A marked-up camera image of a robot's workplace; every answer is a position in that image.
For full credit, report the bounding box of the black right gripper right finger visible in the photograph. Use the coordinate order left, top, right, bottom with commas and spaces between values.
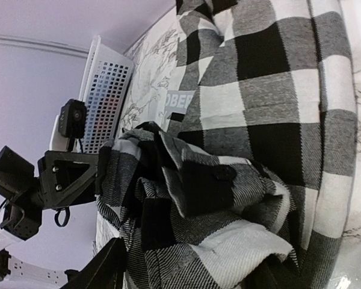
243, 258, 289, 288

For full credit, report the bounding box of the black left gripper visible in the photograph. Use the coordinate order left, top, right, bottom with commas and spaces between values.
0, 146, 98, 241

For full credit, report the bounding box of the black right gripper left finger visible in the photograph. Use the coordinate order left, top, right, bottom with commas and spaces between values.
61, 238, 127, 289

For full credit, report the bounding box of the black white plaid shirt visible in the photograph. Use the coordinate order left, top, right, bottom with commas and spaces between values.
97, 1, 357, 288

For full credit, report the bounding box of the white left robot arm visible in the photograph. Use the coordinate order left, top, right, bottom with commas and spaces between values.
0, 146, 98, 288

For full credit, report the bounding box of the white plastic basket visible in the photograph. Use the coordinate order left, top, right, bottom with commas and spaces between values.
79, 36, 134, 154

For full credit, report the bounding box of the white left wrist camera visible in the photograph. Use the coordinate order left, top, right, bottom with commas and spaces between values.
49, 99, 87, 152

